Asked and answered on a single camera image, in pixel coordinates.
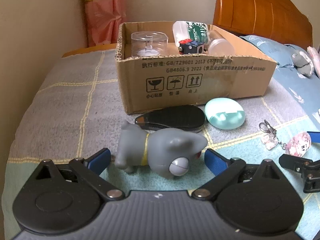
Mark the orange wooden headboard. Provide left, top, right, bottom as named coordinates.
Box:
left=213, top=0, right=313, bottom=49

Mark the pink rolled blanket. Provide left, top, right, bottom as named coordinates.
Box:
left=307, top=46, right=320, bottom=78

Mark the clear plastic jar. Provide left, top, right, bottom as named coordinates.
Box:
left=208, top=30, right=235, bottom=56

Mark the grey cat figurine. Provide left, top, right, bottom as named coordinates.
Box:
left=114, top=121, right=208, bottom=179

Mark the clear square plastic container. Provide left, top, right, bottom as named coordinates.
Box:
left=131, top=31, right=168, bottom=57

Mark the mint green oval case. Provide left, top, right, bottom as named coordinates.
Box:
left=204, top=98, right=246, bottom=130

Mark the white bottle green label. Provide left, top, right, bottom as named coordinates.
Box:
left=172, top=21, right=209, bottom=47

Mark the pink round keychain charm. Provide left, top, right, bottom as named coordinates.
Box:
left=285, top=132, right=311, bottom=157

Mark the pink curtain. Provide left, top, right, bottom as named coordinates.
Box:
left=84, top=0, right=126, bottom=47

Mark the blue floral bed sheet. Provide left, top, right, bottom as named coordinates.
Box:
left=240, top=35, right=320, bottom=131

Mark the grey plush toy on bed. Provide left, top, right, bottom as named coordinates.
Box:
left=292, top=50, right=314, bottom=77

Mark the black fidget cube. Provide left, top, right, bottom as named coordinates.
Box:
left=178, top=39, right=207, bottom=54

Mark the blue floral pillow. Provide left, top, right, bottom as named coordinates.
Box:
left=240, top=35, right=296, bottom=68

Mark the black stapler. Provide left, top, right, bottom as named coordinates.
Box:
left=135, top=105, right=206, bottom=132

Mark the brown cardboard box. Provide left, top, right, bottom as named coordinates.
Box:
left=116, top=22, right=277, bottom=114

